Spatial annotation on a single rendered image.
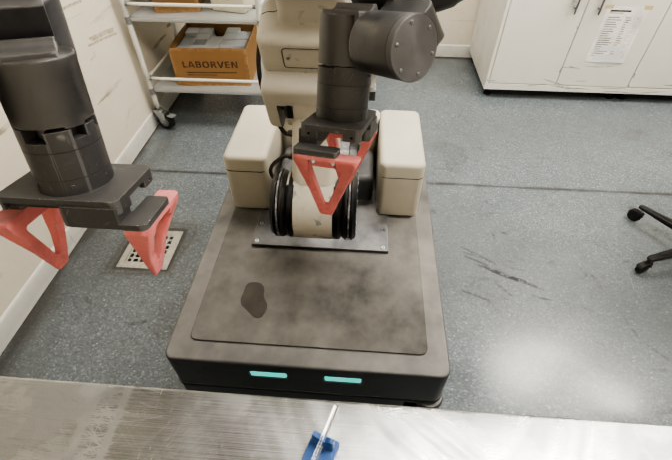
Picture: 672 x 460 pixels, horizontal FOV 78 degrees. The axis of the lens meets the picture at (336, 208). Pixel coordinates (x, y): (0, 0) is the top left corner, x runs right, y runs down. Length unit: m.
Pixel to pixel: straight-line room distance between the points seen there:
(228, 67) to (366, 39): 1.94
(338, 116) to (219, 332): 0.77
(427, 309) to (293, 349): 0.36
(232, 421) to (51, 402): 0.24
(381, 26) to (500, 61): 2.33
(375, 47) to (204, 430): 0.48
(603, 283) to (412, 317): 0.96
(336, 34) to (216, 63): 1.90
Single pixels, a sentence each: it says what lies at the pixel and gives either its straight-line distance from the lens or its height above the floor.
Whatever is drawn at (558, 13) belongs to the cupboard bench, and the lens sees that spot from 2.68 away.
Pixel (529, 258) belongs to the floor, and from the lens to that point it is 1.83.
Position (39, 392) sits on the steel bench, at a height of 0.75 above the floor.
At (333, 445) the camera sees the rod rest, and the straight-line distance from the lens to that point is 0.54.
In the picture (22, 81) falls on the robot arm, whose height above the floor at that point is 1.16.
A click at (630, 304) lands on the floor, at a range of 1.87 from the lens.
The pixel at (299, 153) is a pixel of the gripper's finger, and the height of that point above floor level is 1.04.
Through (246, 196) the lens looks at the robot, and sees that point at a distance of 1.31.
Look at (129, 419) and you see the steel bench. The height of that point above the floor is 0.75.
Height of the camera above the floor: 1.30
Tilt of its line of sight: 44 degrees down
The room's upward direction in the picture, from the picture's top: straight up
